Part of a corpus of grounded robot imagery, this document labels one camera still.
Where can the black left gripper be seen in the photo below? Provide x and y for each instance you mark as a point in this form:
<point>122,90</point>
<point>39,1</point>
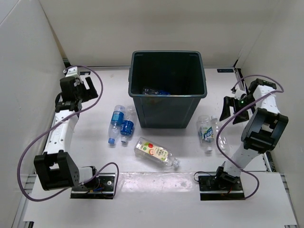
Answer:
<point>90,94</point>

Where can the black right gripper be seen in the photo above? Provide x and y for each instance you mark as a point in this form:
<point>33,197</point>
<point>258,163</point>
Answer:
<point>228,101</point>

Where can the clear bottle green white label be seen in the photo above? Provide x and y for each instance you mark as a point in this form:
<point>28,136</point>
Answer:
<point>205,133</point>

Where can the clear bottle light blue label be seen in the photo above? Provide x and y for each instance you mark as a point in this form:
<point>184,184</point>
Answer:
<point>115,123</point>

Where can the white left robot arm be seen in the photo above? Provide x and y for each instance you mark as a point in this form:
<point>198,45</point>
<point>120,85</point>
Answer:
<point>55,167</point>

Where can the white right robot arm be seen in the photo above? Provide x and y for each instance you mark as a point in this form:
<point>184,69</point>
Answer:
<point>265,125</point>

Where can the crushed bottle inside bin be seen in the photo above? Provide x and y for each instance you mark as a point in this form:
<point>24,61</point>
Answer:
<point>151,91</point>

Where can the dark green plastic bin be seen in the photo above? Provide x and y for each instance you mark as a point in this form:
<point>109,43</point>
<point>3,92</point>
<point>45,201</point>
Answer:
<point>181,73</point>

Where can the black blue table sticker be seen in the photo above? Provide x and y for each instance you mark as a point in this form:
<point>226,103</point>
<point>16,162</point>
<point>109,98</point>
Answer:
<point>225,70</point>

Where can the clear bottle dark blue label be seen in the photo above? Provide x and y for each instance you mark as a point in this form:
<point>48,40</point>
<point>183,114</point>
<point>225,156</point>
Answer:
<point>128,123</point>

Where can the clear bottle apple label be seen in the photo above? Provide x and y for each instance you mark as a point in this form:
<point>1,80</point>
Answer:
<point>147,149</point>

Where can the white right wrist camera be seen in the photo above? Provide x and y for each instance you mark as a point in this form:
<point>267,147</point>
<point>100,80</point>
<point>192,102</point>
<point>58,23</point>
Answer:
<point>238,93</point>

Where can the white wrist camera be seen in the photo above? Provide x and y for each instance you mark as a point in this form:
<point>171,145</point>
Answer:
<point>73,71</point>
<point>238,93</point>

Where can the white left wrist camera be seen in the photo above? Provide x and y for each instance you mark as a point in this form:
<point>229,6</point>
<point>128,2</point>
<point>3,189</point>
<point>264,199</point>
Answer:
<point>73,71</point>

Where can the aluminium table frame rail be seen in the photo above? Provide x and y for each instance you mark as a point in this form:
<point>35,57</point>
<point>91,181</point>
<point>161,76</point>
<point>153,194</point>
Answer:
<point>241,82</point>

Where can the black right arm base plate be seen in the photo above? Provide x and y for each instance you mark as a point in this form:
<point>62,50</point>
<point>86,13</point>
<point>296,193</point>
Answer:
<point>211,189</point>

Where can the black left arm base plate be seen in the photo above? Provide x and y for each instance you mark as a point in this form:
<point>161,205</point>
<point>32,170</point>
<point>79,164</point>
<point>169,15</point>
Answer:
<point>102,187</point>

